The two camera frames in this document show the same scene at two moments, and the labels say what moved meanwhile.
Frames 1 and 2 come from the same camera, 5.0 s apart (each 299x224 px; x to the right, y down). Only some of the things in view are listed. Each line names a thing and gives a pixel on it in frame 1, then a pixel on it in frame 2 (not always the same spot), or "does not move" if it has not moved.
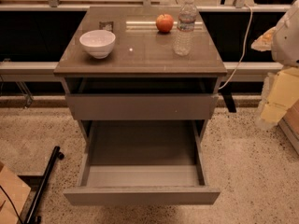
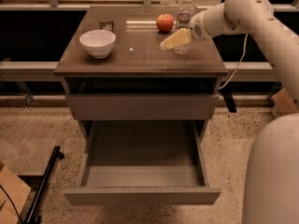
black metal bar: x=31 y=217 does not move
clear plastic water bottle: x=186 y=21 does not move
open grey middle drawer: x=141 y=161 does not move
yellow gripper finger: x=282 y=92 -> x=201 y=25
